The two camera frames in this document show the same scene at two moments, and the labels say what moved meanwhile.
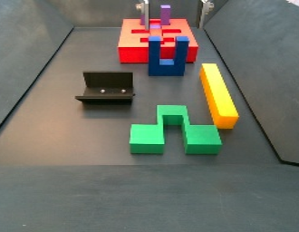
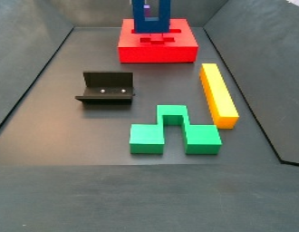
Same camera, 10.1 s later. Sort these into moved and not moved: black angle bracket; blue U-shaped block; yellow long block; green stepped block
Moved: blue U-shaped block
Not moved: green stepped block; yellow long block; black angle bracket
